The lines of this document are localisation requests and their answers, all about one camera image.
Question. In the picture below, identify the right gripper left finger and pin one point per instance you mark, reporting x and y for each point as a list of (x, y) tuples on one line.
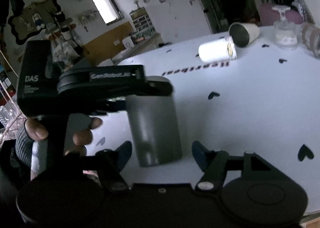
[(110, 165)]

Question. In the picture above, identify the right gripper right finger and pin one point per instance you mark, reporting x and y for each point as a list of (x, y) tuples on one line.
[(213, 166)]

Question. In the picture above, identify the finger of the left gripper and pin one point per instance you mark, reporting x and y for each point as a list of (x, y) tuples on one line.
[(107, 107), (157, 86)]

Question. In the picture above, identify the dark grey plastic cup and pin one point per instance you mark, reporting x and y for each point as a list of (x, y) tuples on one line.
[(154, 128)]

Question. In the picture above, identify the brown striped glass cup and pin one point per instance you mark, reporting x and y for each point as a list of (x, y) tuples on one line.
[(310, 38)]

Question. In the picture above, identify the person's left hand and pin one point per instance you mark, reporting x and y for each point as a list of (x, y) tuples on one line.
[(80, 139)]

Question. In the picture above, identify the white kitchen counter cabinet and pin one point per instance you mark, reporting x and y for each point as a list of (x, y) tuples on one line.
[(142, 47)]

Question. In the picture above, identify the white small appliance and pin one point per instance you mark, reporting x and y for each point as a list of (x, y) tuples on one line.
[(128, 42)]

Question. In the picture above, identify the drawer organiser on counter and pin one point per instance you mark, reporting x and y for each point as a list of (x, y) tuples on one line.
[(140, 19)]

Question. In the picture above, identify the white cartoon mug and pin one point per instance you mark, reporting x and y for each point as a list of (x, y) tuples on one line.
[(218, 50)]

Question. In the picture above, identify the window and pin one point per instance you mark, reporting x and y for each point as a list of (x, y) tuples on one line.
[(109, 11)]

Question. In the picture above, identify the beige steel-lined tumbler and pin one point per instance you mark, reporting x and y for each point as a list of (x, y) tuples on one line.
[(243, 34)]

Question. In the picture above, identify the pink armchair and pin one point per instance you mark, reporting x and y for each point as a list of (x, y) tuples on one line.
[(269, 16)]

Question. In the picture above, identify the clear stemmed glass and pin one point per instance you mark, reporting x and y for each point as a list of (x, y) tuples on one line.
[(285, 35)]

